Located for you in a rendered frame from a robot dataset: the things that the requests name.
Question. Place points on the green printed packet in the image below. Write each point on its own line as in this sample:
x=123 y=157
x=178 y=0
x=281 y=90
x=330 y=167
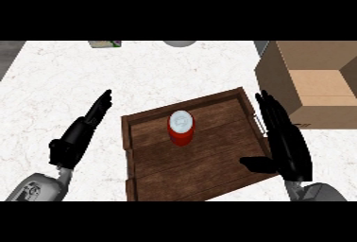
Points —
x=107 y=43

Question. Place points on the brown wooden tray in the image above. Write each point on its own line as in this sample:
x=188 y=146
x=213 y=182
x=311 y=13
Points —
x=196 y=157

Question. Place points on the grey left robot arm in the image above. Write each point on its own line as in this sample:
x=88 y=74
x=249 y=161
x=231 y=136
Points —
x=39 y=187

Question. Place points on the red can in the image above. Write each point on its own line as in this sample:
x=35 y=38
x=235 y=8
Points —
x=181 y=130

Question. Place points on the grey round object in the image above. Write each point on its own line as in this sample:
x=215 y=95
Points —
x=179 y=43

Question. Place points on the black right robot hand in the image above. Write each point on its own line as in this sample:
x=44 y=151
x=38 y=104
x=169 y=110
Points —
x=289 y=141

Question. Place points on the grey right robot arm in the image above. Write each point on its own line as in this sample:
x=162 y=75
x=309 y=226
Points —
x=317 y=191

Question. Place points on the open cardboard box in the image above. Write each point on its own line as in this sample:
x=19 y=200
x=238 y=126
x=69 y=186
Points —
x=312 y=85

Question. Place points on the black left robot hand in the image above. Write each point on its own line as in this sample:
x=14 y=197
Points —
x=75 y=138

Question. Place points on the dark grey appliance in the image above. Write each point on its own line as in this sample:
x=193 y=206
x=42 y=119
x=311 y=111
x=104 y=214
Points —
x=8 y=55

